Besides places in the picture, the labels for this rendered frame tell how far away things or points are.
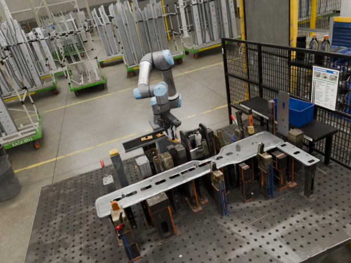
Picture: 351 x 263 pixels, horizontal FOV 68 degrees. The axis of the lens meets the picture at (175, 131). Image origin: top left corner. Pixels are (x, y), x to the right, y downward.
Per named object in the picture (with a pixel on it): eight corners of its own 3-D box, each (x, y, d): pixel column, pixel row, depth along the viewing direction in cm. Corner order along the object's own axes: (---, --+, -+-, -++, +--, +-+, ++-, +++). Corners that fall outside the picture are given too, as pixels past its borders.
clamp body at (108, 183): (117, 225, 189) (101, 186, 173) (114, 215, 199) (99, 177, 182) (130, 219, 192) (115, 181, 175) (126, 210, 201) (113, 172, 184)
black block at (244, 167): (246, 205, 183) (244, 172, 170) (237, 196, 192) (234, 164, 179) (256, 201, 185) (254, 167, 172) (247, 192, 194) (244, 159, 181)
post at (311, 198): (311, 203, 174) (313, 168, 161) (298, 193, 184) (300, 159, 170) (318, 199, 176) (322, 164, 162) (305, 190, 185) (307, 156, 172)
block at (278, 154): (279, 192, 188) (279, 160, 175) (268, 183, 198) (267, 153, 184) (289, 187, 191) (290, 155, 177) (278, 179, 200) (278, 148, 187)
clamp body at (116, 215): (128, 267, 158) (110, 225, 141) (123, 248, 170) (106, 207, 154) (145, 259, 161) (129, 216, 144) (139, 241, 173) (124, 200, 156)
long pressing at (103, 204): (98, 222, 155) (97, 220, 154) (94, 199, 174) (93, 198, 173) (287, 142, 190) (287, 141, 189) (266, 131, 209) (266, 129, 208)
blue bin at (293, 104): (299, 127, 197) (300, 111, 191) (268, 116, 221) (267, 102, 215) (314, 119, 203) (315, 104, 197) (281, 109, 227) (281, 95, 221)
